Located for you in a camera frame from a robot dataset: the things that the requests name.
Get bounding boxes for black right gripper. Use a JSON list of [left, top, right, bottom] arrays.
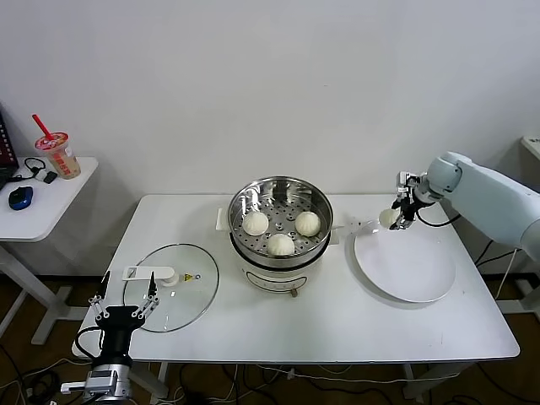
[[388, 189, 424, 232]]

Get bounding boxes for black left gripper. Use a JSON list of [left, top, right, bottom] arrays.
[[88, 271, 160, 362]]

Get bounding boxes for white steamed baozi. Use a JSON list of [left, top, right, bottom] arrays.
[[242, 210, 269, 236], [267, 232, 295, 257], [378, 208, 400, 229], [294, 210, 321, 236]]

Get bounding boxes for glass lid white handle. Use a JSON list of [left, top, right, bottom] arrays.
[[121, 242, 220, 334]]

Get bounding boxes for stainless steel steamer basket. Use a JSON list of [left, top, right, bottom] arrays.
[[229, 175, 333, 271]]

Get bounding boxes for white round plate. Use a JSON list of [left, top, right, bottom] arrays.
[[345, 216, 457, 305]]

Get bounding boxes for white side table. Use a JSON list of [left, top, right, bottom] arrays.
[[0, 156, 99, 346]]

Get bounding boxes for white electric cooker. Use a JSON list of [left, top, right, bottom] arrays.
[[217, 202, 347, 301]]

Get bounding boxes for blue computer mouse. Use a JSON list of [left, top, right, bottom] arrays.
[[8, 185, 35, 211]]

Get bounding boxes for milk tea plastic cup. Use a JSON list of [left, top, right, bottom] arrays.
[[34, 131, 81, 181]]

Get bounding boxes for red drinking straw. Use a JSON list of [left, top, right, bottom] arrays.
[[31, 113, 55, 143]]

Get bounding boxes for dark laptop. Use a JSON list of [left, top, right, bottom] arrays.
[[0, 100, 20, 189]]

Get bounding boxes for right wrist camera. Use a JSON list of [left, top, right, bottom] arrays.
[[395, 170, 423, 191]]

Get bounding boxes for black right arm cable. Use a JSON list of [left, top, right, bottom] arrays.
[[415, 206, 463, 227]]

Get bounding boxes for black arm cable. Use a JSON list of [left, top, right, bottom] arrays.
[[74, 327, 105, 359], [415, 206, 463, 227]]

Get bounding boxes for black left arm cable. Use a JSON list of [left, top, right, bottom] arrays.
[[74, 327, 105, 359]]

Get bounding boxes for black floor cable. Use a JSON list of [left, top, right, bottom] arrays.
[[175, 363, 237, 405]]

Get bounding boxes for white hanging cable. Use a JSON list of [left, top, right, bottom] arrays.
[[495, 247, 519, 301]]

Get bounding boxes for white floor cable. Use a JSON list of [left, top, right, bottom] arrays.
[[235, 363, 355, 381]]

